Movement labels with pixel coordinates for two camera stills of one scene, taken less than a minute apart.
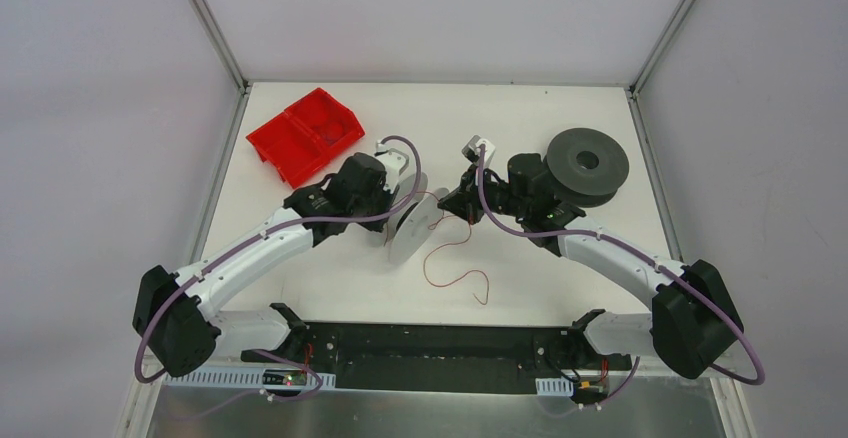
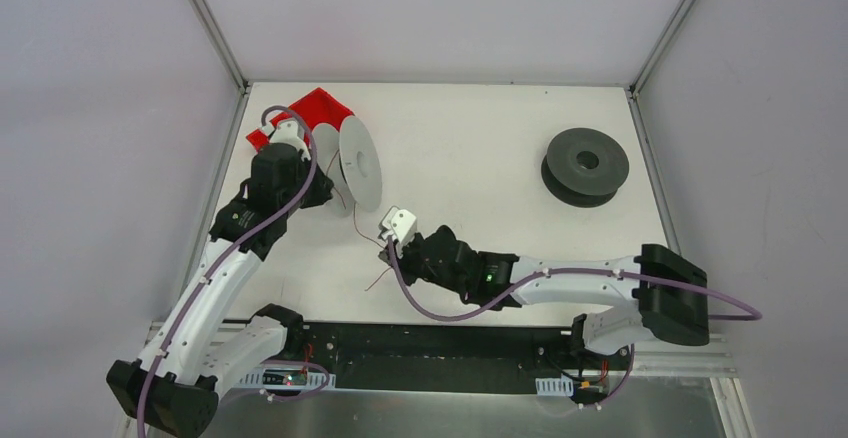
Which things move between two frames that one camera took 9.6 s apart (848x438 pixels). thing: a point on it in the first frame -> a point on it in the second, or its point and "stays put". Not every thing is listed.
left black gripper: (387, 196) -> (317, 188)
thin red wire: (430, 226) -> (355, 219)
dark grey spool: (585, 167) stays put
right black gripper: (465, 195) -> (407, 253)
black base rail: (494, 358) stays put
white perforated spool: (418, 216) -> (351, 161)
